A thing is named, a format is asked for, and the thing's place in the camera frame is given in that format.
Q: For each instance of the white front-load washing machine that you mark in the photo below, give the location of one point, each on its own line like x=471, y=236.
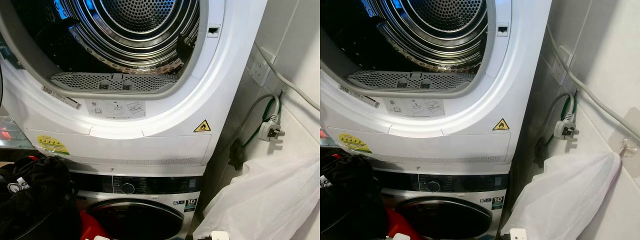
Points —
x=465, y=182
x=160, y=185

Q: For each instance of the open glass dryer door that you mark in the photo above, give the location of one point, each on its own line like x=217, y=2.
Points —
x=7, y=125
x=324, y=135

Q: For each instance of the yellow green energy label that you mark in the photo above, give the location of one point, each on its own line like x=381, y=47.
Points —
x=352, y=142
x=50, y=144

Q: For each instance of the white barcode label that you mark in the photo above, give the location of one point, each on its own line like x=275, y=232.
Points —
x=60, y=96
x=357, y=95

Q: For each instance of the grey three-pin power plug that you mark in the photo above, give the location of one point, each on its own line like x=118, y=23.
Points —
x=267, y=130
x=562, y=129

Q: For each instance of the grey mesh lint filter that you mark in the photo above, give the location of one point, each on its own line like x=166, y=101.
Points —
x=75, y=81
x=370, y=79

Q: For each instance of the black garment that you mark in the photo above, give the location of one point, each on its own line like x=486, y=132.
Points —
x=350, y=200
x=40, y=200

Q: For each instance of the grey instruction sticker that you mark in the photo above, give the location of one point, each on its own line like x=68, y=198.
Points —
x=415, y=107
x=115, y=109

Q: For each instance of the white mesh laundry bag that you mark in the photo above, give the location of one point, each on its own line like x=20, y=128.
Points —
x=265, y=200
x=565, y=195

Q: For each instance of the yellow triangle warning sticker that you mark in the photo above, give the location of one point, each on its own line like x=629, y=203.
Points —
x=501, y=125
x=202, y=127

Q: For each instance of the white tumble dryer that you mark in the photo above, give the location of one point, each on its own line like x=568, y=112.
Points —
x=450, y=142
x=150, y=145

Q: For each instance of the round washer control knob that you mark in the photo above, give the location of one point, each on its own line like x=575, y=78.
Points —
x=128, y=188
x=434, y=186

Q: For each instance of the black ten-year warranty sticker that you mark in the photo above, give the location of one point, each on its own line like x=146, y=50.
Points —
x=497, y=201
x=190, y=204

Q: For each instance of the dark round washer door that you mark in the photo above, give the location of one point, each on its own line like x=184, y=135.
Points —
x=140, y=220
x=445, y=217

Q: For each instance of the perforated steel dryer drum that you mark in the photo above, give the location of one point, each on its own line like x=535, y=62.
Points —
x=440, y=15
x=135, y=15

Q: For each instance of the white wall socket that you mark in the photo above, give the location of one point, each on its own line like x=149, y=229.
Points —
x=260, y=70
x=559, y=67

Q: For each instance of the black wall fitting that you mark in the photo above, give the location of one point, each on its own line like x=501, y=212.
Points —
x=236, y=155

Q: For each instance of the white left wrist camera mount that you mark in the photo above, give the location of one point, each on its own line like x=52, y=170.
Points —
x=101, y=238
x=401, y=236

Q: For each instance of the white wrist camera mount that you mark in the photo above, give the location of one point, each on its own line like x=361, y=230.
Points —
x=517, y=235
x=101, y=238
x=220, y=236
x=401, y=236

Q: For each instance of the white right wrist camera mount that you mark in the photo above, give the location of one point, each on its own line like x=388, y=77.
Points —
x=220, y=236
x=517, y=235

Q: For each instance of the clear adhesive wall hook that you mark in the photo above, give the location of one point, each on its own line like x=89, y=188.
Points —
x=627, y=130

